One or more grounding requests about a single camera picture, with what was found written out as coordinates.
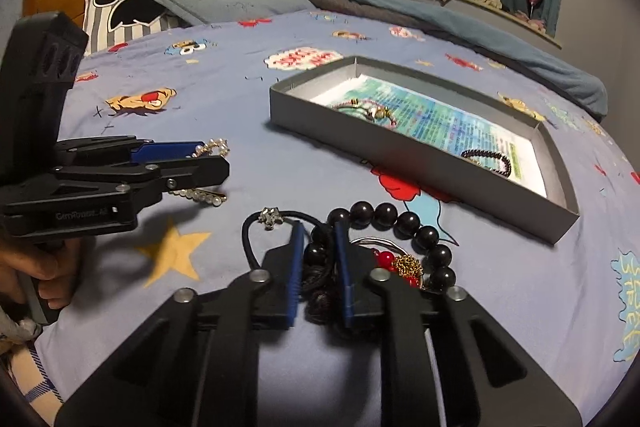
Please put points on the window sill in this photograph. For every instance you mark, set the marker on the window sill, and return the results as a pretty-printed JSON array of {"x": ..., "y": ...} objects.
[{"x": 505, "y": 14}]

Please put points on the thin silver bangle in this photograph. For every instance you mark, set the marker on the thin silver bangle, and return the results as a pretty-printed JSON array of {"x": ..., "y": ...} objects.
[{"x": 368, "y": 241}]

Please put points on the cartoon printed blue bedsheet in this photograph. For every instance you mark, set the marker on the cartoon printed blue bedsheet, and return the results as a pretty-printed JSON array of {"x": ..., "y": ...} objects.
[{"x": 210, "y": 72}]

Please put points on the striped black white pillow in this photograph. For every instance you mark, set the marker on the striped black white pillow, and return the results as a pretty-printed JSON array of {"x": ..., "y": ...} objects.
[{"x": 107, "y": 24}]

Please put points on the blue blanket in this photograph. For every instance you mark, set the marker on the blue blanket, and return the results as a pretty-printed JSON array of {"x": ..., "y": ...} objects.
[{"x": 450, "y": 24}]

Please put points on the blue white plaid cloth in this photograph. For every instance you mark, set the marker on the blue white plaid cloth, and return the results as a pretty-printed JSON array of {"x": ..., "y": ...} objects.
[{"x": 35, "y": 377}]

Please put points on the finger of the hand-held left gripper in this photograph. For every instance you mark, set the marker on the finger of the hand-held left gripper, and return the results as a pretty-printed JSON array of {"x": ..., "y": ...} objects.
[
  {"x": 195, "y": 171},
  {"x": 165, "y": 150}
]

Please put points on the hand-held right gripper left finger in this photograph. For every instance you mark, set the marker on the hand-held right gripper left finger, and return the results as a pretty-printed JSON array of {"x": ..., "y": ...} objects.
[{"x": 298, "y": 277}]

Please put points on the person's left hand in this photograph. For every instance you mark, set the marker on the person's left hand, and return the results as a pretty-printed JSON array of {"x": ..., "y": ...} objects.
[{"x": 35, "y": 267}]

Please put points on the colourful printed paper sheet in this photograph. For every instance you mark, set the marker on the colourful printed paper sheet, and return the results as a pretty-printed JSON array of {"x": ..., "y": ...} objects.
[{"x": 450, "y": 122}]

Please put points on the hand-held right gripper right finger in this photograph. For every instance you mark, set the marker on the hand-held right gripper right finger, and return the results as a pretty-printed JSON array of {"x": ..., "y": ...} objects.
[{"x": 345, "y": 279}]

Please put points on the grey blanket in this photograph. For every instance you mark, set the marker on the grey blanket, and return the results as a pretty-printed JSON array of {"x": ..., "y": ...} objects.
[{"x": 345, "y": 4}]

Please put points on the grey cardboard box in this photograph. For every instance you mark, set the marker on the grey cardboard box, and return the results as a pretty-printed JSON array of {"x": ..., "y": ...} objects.
[{"x": 360, "y": 147}]

